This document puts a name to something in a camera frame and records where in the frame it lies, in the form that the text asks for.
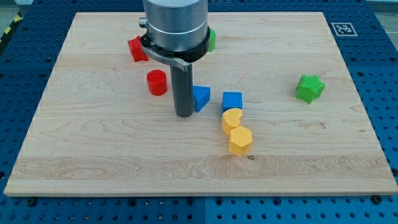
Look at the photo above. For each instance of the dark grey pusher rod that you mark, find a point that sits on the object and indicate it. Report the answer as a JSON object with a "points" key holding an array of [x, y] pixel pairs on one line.
{"points": [[182, 86]]}

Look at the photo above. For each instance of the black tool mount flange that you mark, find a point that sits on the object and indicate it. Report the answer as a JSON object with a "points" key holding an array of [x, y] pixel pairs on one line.
{"points": [[180, 60]]}

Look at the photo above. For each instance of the green block behind arm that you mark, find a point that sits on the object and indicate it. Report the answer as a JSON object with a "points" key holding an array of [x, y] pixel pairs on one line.
{"points": [[212, 40]]}

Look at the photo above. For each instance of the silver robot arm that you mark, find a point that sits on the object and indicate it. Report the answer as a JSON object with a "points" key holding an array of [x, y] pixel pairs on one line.
{"points": [[177, 34]]}

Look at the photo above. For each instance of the blue triangle block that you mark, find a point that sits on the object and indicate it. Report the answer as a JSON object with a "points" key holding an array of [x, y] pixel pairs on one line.
{"points": [[201, 96]]}

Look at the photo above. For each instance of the red star block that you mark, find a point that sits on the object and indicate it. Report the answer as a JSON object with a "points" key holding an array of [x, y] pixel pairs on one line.
{"points": [[136, 49]]}

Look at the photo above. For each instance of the green star block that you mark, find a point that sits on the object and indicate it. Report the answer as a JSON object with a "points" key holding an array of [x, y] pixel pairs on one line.
{"points": [[309, 88]]}

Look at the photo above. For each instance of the red cylinder block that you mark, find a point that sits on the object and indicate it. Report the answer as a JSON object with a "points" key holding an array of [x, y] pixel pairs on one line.
{"points": [[157, 82]]}

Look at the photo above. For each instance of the blue cube block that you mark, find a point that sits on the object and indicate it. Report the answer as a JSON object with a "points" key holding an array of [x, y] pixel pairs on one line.
{"points": [[232, 100]]}

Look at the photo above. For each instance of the yellow heart block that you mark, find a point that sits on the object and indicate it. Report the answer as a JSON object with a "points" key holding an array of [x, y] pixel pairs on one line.
{"points": [[231, 119]]}

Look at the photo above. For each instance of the yellow hexagon block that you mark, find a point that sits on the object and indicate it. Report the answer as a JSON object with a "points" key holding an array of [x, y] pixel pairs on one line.
{"points": [[240, 140]]}

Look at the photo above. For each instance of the wooden board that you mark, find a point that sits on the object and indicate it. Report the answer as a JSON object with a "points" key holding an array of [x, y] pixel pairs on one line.
{"points": [[98, 132]]}

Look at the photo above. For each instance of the fiducial marker tag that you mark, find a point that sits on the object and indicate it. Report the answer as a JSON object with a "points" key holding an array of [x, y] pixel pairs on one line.
{"points": [[344, 29]]}

